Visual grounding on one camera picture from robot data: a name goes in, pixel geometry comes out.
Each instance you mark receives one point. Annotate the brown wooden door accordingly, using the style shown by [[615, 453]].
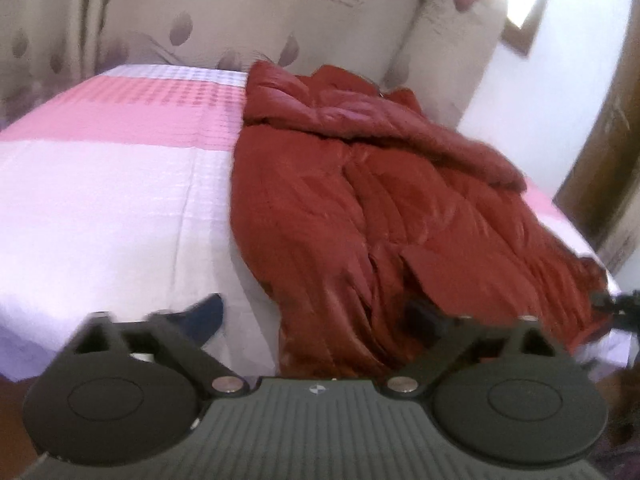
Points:
[[597, 193]]

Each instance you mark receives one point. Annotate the red puffer jacket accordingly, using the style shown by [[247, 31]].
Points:
[[352, 209]]

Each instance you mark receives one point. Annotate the beige leaf print curtain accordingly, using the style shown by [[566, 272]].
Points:
[[439, 49]]

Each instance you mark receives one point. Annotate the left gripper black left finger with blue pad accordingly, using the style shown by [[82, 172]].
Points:
[[119, 392]]

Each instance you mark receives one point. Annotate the brown wooden window frame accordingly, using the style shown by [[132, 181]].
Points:
[[523, 18]]

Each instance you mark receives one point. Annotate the pink white checked bedsheet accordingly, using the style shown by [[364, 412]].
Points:
[[116, 197]]

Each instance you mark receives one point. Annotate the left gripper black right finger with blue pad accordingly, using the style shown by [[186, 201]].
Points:
[[504, 394]]

